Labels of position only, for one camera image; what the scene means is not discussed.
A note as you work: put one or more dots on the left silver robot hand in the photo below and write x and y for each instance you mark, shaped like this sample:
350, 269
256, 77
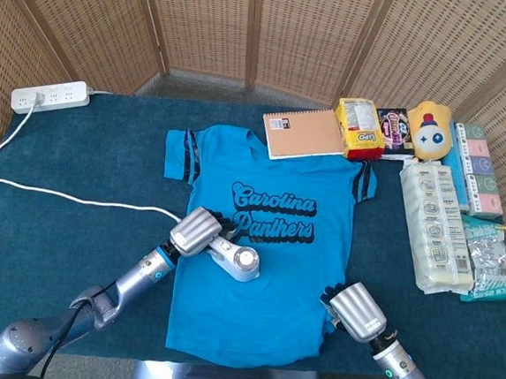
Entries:
193, 233

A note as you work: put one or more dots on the blue Carolina Panthers t-shirt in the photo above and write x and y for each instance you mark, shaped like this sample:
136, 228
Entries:
268, 324

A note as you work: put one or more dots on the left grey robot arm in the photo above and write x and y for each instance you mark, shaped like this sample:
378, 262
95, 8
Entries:
139, 277

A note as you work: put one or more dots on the brown spiral notebook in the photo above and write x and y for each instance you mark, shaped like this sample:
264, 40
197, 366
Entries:
304, 134

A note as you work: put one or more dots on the white handheld steamer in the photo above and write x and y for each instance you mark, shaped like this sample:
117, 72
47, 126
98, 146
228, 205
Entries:
242, 264

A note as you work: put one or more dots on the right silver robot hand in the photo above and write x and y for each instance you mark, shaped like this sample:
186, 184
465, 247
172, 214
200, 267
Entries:
359, 314

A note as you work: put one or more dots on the white power strip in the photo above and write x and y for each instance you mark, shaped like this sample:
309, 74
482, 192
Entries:
66, 95

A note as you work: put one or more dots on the black snack packet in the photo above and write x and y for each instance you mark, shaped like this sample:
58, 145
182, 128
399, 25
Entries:
393, 131

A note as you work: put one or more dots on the woven rattan folding screen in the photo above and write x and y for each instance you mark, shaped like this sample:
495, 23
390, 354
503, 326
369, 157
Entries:
206, 17

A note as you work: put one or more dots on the long white tissue pack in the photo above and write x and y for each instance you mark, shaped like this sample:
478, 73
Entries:
437, 214

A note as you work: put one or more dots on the yellow Lipo snack pack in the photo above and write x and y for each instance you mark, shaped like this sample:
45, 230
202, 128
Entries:
359, 139

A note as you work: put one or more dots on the dark blue table cloth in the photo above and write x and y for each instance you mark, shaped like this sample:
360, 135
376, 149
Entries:
75, 249

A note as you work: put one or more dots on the yellow plush toy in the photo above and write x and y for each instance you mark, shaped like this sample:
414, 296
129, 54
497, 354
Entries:
430, 134

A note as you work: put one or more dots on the pastel tissue multi-pack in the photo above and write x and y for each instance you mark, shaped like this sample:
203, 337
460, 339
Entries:
480, 174

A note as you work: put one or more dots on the silver teal snack bag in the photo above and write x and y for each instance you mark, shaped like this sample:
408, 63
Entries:
491, 254

